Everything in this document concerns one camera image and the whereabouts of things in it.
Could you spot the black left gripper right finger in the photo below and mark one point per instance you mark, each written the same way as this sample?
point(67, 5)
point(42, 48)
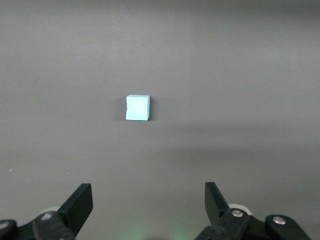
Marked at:
point(217, 210)

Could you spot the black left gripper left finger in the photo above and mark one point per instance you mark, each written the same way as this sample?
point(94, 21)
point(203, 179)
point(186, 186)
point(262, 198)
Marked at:
point(75, 210)

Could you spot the light blue foam block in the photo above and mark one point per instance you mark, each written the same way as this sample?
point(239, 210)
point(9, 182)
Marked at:
point(137, 108)

